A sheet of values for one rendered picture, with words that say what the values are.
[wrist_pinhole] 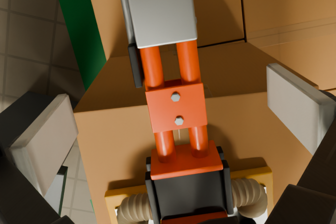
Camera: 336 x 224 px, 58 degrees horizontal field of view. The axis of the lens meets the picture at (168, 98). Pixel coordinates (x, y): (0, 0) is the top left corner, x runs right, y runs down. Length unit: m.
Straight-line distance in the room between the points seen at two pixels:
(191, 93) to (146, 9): 0.10
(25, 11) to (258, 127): 1.21
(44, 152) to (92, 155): 0.37
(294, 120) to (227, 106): 0.33
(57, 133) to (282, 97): 0.13
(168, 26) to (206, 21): 0.56
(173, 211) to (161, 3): 0.24
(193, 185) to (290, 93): 0.23
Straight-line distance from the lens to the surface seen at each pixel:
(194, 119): 0.33
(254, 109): 0.51
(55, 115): 0.18
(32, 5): 1.50
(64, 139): 0.19
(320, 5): 0.96
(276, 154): 0.56
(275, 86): 0.19
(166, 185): 0.37
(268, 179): 0.56
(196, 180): 0.37
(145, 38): 0.30
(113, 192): 0.55
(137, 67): 0.31
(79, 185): 1.78
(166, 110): 0.33
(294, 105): 0.17
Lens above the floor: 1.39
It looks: 70 degrees down
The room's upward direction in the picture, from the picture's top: 175 degrees clockwise
